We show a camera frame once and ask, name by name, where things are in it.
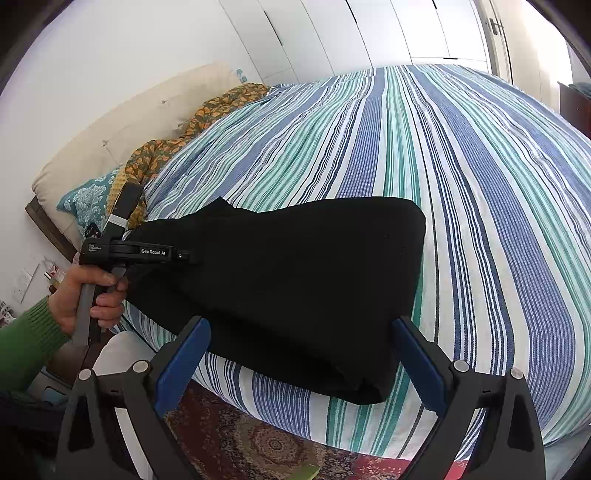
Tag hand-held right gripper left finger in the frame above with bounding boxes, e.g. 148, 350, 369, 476
55, 316, 213, 480

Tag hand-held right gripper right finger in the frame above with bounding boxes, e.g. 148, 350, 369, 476
392, 316, 546, 480

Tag black pants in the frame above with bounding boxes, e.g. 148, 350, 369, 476
122, 196, 426, 404

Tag person's left hand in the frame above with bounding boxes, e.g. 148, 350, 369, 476
47, 265, 131, 337

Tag teal floral pillow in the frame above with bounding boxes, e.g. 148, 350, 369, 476
56, 168, 122, 227

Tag red patterned rug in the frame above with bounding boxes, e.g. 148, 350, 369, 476
164, 383, 467, 480

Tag cream padded headboard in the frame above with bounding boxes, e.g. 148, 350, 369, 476
31, 62, 241, 250

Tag orange floral quilt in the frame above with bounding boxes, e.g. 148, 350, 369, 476
121, 82, 271, 185

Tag striped blue bed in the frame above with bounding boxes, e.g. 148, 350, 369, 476
115, 64, 591, 462

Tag white wardrobe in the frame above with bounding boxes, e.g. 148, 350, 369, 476
219, 0, 490, 88

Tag brown wooden cabinet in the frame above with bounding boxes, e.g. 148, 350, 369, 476
558, 80, 591, 139

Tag white door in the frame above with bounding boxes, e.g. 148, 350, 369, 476
475, 0, 514, 84

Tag wooden bed frame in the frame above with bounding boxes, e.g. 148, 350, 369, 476
25, 198, 80, 265

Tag white wall socket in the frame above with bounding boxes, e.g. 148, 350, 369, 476
11, 270, 36, 304

